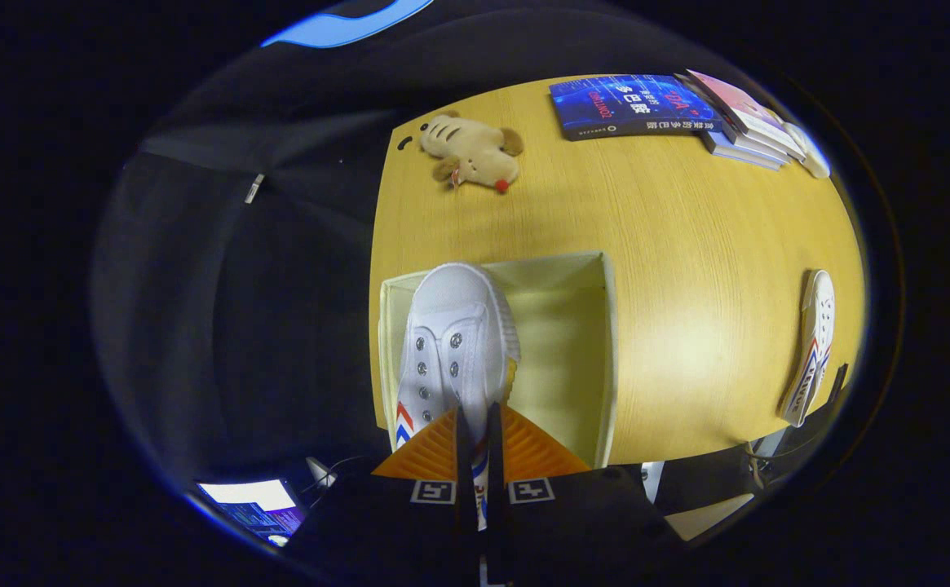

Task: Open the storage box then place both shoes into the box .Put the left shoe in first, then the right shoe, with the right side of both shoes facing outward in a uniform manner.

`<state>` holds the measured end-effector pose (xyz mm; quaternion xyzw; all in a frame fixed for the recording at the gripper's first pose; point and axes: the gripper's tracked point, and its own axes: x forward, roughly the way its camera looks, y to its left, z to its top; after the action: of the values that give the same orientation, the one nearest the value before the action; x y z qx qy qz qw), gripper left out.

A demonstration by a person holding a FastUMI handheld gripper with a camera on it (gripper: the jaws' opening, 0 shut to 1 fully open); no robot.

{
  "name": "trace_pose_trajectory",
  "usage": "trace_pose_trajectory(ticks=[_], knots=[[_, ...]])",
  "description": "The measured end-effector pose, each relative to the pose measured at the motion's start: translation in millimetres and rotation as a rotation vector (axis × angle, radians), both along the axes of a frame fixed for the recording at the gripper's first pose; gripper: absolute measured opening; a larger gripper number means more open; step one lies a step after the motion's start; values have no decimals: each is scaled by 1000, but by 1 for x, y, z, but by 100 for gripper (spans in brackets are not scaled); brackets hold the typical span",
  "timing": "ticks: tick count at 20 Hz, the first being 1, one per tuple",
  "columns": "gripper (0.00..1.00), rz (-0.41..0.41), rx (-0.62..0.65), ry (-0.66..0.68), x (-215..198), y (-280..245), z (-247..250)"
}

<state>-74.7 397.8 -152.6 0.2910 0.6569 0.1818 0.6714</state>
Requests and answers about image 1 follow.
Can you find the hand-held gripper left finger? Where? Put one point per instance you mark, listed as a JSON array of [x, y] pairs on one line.
[[464, 505]]

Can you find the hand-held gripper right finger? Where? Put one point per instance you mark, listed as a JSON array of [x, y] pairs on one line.
[[497, 505]]

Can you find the cream fabric storage box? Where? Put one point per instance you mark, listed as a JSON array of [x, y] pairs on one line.
[[564, 350]]

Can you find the white canvas shoe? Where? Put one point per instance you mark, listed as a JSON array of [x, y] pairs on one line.
[[454, 326], [815, 326]]

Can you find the open laptop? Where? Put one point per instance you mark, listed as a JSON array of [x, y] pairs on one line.
[[254, 505]]

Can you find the beige plush toy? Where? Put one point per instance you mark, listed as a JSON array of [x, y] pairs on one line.
[[470, 151]]

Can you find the silver cloth clip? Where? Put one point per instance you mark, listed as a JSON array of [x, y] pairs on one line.
[[254, 187]]

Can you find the pale blue book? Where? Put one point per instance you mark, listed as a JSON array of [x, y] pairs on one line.
[[740, 153]]

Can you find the white plush toy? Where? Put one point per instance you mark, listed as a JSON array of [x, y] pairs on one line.
[[809, 153]]

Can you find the pink book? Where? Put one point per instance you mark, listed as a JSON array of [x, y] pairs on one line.
[[740, 102]]

